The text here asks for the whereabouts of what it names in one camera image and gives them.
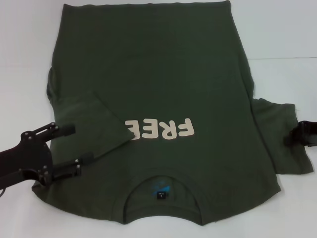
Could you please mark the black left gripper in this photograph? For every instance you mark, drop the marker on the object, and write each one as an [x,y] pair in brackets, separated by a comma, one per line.
[28,157]

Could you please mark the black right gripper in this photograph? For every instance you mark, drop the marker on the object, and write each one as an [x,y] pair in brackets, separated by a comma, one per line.
[312,135]

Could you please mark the dark green FREE t-shirt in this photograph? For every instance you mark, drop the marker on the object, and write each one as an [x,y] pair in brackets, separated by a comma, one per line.
[161,74]

